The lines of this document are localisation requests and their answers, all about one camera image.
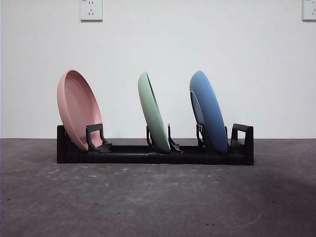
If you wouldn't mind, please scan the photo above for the white wall socket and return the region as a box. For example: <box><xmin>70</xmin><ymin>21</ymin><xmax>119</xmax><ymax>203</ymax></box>
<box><xmin>79</xmin><ymin>0</ymin><xmax>103</xmax><ymax>21</ymax></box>
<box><xmin>302</xmin><ymin>0</ymin><xmax>316</xmax><ymax>21</ymax></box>

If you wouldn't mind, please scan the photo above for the pink plate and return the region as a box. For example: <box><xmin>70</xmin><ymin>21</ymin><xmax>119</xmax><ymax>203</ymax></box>
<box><xmin>57</xmin><ymin>69</ymin><xmax>103</xmax><ymax>151</ymax></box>

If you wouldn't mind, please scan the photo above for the black plastic plate rack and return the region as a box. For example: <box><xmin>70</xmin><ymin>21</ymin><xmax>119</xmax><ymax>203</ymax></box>
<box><xmin>56</xmin><ymin>123</ymin><xmax>254</xmax><ymax>166</ymax></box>

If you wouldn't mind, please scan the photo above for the blue plate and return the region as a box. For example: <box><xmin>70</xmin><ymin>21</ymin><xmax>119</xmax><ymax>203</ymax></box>
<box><xmin>189</xmin><ymin>70</ymin><xmax>229</xmax><ymax>154</ymax></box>

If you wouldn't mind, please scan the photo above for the green plate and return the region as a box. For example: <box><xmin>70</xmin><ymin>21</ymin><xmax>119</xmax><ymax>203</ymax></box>
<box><xmin>137</xmin><ymin>71</ymin><xmax>171</xmax><ymax>153</ymax></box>

